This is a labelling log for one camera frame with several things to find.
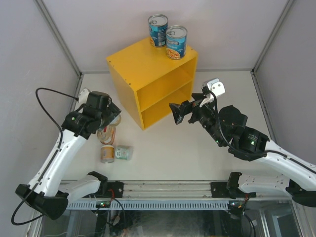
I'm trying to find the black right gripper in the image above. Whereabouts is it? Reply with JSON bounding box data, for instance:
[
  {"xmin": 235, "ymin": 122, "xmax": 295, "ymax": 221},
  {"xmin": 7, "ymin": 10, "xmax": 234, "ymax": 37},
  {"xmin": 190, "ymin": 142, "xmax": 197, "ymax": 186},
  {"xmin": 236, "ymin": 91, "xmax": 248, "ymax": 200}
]
[{"xmin": 170, "ymin": 93, "xmax": 226, "ymax": 146}]

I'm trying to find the orange can with white lid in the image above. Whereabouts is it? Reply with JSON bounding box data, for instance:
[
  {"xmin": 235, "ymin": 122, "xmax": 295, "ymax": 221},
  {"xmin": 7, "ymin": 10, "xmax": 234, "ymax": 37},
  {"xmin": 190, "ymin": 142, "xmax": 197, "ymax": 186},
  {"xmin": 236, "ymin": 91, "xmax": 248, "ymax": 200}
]
[{"xmin": 104, "ymin": 114, "xmax": 121, "ymax": 127}]

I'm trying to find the green label can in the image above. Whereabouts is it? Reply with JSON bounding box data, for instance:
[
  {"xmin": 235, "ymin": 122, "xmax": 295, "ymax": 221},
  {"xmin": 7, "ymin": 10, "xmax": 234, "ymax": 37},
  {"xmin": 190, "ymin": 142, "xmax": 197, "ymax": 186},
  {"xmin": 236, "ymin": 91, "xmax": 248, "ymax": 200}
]
[{"xmin": 114, "ymin": 146, "xmax": 133, "ymax": 160}]

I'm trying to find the blue soup can with noodles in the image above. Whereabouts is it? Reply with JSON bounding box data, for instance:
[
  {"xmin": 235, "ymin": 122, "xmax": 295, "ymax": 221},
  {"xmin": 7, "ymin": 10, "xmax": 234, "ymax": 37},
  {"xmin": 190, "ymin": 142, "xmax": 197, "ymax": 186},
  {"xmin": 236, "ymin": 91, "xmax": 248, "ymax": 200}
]
[{"xmin": 166, "ymin": 25, "xmax": 187, "ymax": 60}]

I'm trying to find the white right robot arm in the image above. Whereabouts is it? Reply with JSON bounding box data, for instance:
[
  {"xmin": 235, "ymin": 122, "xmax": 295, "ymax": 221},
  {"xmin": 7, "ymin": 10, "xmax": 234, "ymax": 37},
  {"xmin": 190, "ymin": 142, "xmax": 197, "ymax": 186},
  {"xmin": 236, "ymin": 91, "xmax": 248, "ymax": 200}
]
[{"xmin": 169, "ymin": 93, "xmax": 316, "ymax": 207}]

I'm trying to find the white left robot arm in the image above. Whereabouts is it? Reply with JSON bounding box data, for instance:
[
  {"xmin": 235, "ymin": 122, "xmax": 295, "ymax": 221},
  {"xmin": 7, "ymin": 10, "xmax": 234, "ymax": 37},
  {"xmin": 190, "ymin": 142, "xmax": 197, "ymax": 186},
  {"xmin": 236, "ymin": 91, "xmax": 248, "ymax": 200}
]
[{"xmin": 15, "ymin": 89, "xmax": 121, "ymax": 220}]

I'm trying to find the oval flat fish tin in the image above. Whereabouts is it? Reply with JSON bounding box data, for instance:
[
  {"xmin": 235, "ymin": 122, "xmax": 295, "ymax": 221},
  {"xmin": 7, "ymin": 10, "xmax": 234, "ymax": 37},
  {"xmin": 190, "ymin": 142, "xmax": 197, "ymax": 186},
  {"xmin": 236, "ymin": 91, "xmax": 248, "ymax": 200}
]
[{"xmin": 97, "ymin": 125, "xmax": 116, "ymax": 145}]

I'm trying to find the orange label can lying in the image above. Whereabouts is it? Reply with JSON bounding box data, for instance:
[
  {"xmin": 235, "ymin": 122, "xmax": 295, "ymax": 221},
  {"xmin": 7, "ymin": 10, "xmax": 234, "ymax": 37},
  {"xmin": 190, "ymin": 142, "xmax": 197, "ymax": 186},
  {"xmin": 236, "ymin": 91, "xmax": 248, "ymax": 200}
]
[{"xmin": 100, "ymin": 145, "xmax": 115, "ymax": 163}]

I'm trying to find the yellow wooden shelf cabinet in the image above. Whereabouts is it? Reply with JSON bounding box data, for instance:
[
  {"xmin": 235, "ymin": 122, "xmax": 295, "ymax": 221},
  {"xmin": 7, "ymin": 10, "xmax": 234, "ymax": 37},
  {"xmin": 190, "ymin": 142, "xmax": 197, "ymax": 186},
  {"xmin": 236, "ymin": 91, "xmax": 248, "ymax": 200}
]
[{"xmin": 106, "ymin": 38, "xmax": 198, "ymax": 130}]

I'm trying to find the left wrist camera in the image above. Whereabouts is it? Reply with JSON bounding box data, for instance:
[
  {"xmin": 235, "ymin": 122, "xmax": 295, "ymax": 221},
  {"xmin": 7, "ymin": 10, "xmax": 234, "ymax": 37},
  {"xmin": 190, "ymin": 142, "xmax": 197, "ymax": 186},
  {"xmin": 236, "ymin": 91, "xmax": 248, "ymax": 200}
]
[{"xmin": 78, "ymin": 88, "xmax": 90, "ymax": 104}]

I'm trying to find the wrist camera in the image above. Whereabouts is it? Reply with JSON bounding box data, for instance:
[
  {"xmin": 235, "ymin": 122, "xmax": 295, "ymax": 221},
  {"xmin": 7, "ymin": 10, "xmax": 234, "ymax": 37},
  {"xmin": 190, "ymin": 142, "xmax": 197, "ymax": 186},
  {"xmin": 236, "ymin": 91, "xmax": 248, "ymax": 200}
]
[
  {"xmin": 199, "ymin": 78, "xmax": 226, "ymax": 107},
  {"xmin": 78, "ymin": 88, "xmax": 90, "ymax": 104}
]

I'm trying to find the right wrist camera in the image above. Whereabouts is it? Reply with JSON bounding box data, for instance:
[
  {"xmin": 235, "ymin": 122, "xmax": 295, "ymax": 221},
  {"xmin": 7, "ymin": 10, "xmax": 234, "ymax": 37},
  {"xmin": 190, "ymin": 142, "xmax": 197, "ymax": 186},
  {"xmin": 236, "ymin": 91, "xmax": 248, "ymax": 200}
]
[{"xmin": 199, "ymin": 78, "xmax": 226, "ymax": 107}]

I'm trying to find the black left base bracket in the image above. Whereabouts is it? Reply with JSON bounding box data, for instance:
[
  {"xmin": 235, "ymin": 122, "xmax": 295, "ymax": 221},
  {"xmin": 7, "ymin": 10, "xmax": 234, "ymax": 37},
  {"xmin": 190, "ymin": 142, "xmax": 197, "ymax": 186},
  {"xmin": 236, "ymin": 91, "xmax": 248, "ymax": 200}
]
[{"xmin": 92, "ymin": 181, "xmax": 124, "ymax": 198}]

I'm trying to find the black base bracket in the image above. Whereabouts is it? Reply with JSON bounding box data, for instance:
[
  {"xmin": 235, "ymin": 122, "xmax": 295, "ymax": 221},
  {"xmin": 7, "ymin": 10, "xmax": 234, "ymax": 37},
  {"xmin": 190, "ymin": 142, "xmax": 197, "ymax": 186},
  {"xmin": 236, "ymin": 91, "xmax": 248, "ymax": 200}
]
[
  {"xmin": 210, "ymin": 181, "xmax": 235, "ymax": 199},
  {"xmin": 92, "ymin": 181, "xmax": 124, "ymax": 198}
]

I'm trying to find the aluminium mounting rail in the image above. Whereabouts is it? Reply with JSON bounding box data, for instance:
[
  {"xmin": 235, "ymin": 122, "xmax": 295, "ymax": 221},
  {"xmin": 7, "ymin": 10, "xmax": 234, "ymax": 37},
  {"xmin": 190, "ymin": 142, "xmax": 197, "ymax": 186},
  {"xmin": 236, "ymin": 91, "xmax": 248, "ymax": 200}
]
[{"xmin": 61, "ymin": 180, "xmax": 292, "ymax": 199}]

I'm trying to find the black right base bracket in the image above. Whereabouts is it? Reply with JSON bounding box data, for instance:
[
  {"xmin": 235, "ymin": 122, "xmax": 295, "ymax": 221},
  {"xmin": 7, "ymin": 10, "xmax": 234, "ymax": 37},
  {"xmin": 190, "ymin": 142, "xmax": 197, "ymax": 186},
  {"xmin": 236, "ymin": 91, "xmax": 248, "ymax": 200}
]
[{"xmin": 210, "ymin": 181, "xmax": 235, "ymax": 199}]

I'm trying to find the right aluminium frame post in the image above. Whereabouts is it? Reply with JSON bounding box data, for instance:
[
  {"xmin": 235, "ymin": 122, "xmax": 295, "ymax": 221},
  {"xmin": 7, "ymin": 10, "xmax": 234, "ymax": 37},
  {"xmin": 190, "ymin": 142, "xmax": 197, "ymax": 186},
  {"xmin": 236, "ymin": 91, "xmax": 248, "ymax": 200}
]
[{"xmin": 252, "ymin": 0, "xmax": 296, "ymax": 74}]

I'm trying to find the aluminium frame post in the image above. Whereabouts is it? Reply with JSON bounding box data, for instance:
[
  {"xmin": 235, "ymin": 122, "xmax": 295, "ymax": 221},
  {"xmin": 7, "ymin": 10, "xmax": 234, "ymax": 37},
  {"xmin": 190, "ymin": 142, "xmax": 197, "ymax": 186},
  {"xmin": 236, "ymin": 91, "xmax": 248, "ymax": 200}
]
[
  {"xmin": 252, "ymin": 0, "xmax": 296, "ymax": 74},
  {"xmin": 34, "ymin": 0, "xmax": 82, "ymax": 78}
]

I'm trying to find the grey slotted cable duct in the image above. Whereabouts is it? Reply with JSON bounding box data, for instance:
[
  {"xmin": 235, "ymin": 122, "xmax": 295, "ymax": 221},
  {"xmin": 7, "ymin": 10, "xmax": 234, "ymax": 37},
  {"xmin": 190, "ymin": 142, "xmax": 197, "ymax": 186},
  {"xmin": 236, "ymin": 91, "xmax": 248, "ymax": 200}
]
[{"xmin": 67, "ymin": 200, "xmax": 229, "ymax": 210}]

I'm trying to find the left aluminium frame post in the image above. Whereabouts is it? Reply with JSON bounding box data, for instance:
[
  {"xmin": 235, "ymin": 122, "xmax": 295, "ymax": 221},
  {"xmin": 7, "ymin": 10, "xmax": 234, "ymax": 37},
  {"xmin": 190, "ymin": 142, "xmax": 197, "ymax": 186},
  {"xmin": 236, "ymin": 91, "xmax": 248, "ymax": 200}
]
[{"xmin": 34, "ymin": 0, "xmax": 82, "ymax": 78}]

